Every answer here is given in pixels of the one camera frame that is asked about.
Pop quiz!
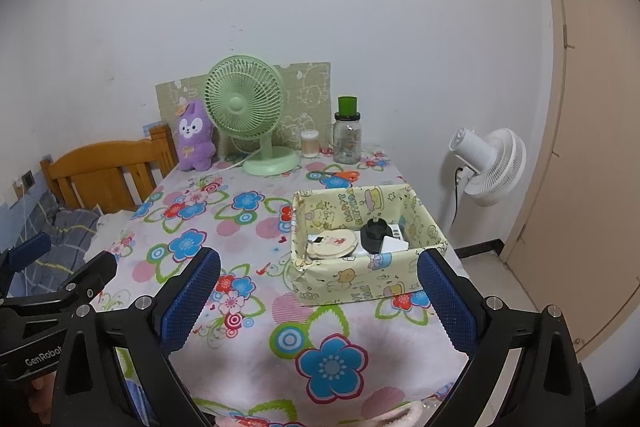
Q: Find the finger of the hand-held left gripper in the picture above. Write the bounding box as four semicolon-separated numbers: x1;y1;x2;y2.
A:
0;232;52;295
62;251;118;306

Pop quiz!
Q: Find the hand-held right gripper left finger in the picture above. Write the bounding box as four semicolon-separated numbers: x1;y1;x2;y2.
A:
50;247;222;427

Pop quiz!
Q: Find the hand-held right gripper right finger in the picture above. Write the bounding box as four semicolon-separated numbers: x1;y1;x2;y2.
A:
416;249;596;427

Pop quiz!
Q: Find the black round lid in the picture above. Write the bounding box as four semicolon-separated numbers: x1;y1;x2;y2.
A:
361;218;388;254

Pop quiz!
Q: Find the yellow patterned paper box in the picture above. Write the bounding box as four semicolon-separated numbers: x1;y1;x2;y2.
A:
290;185;448;306

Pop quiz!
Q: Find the round cream cartoon mirror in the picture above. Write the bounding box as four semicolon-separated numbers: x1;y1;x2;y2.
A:
307;229;357;260

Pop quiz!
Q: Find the person's left hand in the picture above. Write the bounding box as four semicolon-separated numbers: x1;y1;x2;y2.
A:
29;371;57;414

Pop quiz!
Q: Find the plaid pillow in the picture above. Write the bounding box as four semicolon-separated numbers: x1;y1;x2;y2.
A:
0;202;101;293

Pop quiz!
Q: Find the white bed cloth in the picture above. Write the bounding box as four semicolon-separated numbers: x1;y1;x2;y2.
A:
82;207;136;258

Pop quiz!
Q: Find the floral tablecloth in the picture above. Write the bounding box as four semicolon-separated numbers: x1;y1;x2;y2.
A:
87;142;471;427

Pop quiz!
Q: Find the wooden headboard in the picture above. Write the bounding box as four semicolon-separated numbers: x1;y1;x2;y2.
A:
40;124;178;212

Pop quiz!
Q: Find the white standing fan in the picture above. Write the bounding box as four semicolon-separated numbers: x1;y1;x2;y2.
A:
448;127;527;208

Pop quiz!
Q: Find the purple plush toy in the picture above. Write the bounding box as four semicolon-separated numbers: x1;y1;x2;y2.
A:
175;101;217;172

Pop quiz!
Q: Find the glass jar with green lid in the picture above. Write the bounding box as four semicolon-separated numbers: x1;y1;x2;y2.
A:
332;96;363;165

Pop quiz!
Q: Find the green desk fan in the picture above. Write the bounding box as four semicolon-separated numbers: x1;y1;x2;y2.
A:
204;54;302;178

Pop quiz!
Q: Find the beige door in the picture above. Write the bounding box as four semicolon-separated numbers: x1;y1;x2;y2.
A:
502;0;640;358

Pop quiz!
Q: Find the green patterned board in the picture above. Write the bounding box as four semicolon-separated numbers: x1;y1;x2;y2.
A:
155;62;332;152

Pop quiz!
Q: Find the black fan power cable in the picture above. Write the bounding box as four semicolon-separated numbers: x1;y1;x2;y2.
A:
452;166;465;229

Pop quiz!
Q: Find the white desk fan cable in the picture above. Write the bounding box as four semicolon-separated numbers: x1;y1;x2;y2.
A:
217;156;256;172

